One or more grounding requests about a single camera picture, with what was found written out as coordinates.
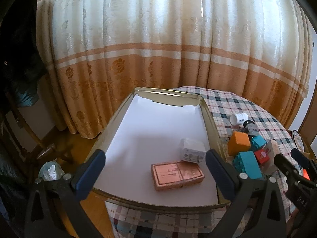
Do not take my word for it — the tall beige patterned box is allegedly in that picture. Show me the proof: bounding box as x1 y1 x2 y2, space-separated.
262 139 280 175

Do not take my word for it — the red ice-cream toy brick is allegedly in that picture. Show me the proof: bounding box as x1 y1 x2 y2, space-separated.
254 149 270 165

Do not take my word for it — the large teal toy brick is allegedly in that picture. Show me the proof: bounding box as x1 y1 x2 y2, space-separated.
232 151 262 179

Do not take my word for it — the small teal toy brick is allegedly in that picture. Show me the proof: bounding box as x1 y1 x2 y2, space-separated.
250 135 266 152

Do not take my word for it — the orange cube block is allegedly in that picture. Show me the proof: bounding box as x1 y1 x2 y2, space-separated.
227 131 251 157

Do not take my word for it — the grey patterned cloth pouch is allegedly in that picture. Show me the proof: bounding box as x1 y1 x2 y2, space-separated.
242 120 260 137

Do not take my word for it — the white pill bottle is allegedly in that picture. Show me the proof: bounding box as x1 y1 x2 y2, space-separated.
229 113 249 126

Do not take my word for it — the copper rectangular tin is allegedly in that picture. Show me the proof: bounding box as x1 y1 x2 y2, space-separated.
151 161 205 191

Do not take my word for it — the plastic bottle on floor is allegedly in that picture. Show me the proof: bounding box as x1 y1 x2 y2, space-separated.
38 161 65 181

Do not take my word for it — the brown wooden door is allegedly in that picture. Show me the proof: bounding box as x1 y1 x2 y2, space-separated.
299 86 317 154

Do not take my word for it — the plaid tablecloth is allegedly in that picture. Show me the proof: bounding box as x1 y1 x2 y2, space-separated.
105 86 308 238

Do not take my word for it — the white paper tray liner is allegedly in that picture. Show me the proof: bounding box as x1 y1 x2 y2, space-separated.
94 95 218 207

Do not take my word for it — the dark hanging jacket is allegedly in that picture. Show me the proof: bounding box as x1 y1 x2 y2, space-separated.
1 0 47 117

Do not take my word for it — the gold metal tin tray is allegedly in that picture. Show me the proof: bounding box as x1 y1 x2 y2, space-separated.
93 88 228 214

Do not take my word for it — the cream and orange curtain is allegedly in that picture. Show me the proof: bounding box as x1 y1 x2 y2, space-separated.
36 0 313 139

